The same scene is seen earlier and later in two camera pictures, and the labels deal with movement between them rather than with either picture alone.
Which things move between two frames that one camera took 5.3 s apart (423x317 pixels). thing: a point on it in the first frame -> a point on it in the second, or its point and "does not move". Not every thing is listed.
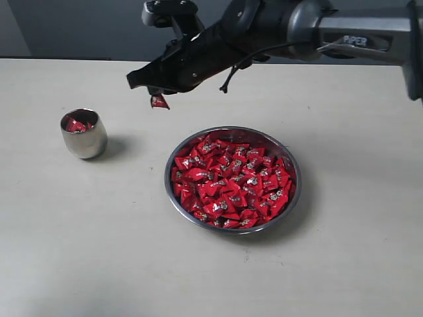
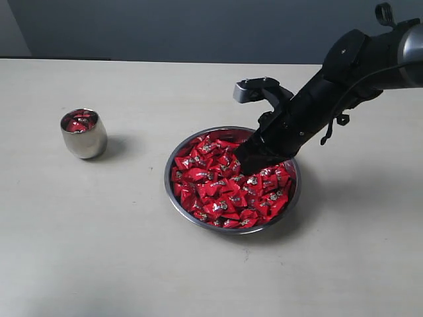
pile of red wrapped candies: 230,185 does not move
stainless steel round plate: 233,180 does not move
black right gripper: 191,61 -> 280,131
